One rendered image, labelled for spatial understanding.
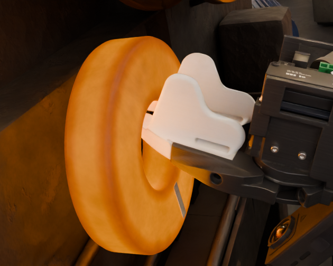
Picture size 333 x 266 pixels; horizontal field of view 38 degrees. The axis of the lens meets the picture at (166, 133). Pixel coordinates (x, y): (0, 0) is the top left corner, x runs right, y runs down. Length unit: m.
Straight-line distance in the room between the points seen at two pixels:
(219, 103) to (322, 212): 0.10
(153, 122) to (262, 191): 0.08
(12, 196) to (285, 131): 0.18
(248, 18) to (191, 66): 0.41
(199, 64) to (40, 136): 0.12
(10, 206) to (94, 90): 0.10
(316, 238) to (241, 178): 0.07
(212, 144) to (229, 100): 0.04
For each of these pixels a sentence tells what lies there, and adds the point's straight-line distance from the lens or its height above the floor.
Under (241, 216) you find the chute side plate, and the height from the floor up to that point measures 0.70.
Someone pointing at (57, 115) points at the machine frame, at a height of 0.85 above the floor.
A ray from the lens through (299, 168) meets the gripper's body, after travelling 0.30.
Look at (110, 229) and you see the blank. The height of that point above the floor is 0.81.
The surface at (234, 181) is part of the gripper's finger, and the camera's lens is 0.30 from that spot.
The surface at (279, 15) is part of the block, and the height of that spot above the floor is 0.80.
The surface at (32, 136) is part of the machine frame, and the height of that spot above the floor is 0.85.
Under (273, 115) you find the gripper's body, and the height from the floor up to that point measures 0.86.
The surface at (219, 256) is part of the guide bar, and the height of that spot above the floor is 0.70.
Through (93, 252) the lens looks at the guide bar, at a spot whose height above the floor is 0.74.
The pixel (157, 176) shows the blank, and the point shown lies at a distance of 0.38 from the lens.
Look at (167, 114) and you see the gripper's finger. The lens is 0.32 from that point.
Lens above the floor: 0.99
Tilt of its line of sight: 26 degrees down
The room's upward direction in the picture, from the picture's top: 12 degrees counter-clockwise
